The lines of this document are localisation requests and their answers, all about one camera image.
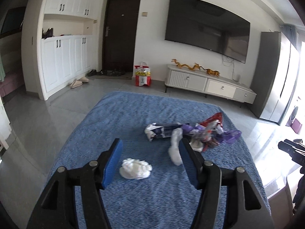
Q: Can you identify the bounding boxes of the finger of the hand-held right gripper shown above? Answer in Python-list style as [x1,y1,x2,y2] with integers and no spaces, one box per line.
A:
[283,139,305,149]
[278,142,305,165]

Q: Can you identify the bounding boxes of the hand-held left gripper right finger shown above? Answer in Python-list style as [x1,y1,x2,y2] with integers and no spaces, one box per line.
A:
[179,138,275,229]

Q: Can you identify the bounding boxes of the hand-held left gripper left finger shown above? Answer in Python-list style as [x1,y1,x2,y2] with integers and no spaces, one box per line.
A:
[26,138,124,229]

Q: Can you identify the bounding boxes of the clear plastic wrapper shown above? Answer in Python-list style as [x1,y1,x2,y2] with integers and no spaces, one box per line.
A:
[189,122,224,152]

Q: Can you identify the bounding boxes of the white tissue ball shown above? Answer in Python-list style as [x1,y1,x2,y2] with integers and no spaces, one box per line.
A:
[119,158,153,180]

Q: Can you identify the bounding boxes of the dark and white packet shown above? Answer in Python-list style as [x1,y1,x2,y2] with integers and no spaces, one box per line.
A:
[144,122,191,143]

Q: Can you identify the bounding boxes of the purple plastic bag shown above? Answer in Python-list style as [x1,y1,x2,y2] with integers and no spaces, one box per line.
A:
[182,123,242,149]

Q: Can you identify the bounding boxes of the red snack wrapper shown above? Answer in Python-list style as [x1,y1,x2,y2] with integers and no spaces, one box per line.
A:
[200,112,225,134]

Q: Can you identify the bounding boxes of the purple box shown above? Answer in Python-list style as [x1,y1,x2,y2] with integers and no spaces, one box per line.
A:
[287,118,302,134]

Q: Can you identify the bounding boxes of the blue fluffy blanket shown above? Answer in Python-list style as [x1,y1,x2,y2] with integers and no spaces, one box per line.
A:
[44,91,272,229]

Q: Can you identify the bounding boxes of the tall grey cabinet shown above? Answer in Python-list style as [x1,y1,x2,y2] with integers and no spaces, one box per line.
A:
[250,31,292,125]

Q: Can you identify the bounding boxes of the white television cabinet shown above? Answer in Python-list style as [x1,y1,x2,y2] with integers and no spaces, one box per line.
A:
[164,64,257,104]

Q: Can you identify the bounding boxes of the grey door mat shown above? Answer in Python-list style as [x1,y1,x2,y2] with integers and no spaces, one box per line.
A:
[95,73,133,80]

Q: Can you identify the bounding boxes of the row of dark shoes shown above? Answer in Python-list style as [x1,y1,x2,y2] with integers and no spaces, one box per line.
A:
[86,69,125,77]

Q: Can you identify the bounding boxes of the short gold dragon figurine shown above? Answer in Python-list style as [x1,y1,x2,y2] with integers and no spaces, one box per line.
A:
[188,62,206,72]

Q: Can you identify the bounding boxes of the long gold dragon figurine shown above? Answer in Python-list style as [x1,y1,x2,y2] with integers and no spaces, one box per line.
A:
[172,58,191,69]

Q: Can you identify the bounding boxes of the white built-in cabinet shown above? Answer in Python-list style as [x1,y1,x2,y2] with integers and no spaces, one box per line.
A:
[38,0,100,101]

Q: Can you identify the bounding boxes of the pink bed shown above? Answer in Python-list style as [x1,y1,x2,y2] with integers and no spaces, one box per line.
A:
[0,73,25,96]

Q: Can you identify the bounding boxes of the dark brown door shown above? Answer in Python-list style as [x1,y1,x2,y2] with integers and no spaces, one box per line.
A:
[102,0,141,73]

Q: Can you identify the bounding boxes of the pale green cloth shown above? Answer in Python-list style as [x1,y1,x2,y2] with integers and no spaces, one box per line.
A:
[0,52,6,82]

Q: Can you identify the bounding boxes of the dark framed screen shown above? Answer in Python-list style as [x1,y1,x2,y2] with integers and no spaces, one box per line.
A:
[0,7,26,39]

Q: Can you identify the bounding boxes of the television cables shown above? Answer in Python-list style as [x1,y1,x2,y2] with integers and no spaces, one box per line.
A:
[222,54,236,77]

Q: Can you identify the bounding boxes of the wall-mounted black television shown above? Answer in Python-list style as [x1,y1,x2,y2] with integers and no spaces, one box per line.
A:
[164,0,251,64]

